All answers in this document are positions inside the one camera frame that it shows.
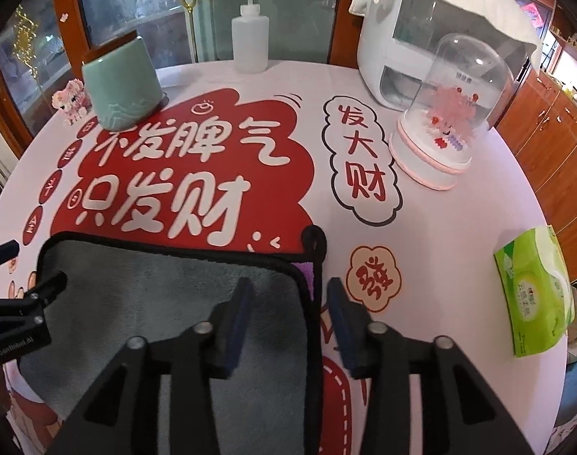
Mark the white appliance with window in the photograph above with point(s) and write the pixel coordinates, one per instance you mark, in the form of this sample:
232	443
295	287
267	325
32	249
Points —
398	40

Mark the wooden cabinet row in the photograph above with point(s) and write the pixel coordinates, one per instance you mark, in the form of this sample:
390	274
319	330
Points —
540	128

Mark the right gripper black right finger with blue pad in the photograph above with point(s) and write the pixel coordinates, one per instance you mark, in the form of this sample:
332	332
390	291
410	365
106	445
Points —
461	414

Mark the teal ceramic canister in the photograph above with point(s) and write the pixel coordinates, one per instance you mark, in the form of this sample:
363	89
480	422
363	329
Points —
121	81

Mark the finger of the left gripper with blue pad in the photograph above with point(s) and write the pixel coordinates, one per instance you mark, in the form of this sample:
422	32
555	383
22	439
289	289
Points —
8	251

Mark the pink block figurine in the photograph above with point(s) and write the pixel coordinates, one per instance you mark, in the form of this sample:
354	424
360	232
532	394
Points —
72	101

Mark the blue denim garment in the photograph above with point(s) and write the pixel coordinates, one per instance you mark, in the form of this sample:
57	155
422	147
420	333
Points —
568	404

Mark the white squeeze wash bottle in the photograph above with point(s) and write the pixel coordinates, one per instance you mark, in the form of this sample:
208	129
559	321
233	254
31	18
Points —
250	39

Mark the pink printed tablecloth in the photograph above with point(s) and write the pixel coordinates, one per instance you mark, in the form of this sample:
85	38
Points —
245	162

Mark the glass dome pink ornament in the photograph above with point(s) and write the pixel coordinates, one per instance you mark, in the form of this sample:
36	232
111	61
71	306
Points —
434	139

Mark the green tissue pack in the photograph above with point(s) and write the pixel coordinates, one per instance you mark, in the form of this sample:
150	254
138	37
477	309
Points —
537	290

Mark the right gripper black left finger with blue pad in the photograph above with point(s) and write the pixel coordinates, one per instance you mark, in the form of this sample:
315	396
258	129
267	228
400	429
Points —
119	412

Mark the glass door gold ornament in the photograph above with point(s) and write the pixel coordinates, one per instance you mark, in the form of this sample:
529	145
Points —
34	57

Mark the purple and grey towel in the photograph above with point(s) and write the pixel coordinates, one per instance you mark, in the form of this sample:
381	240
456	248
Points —
272	402

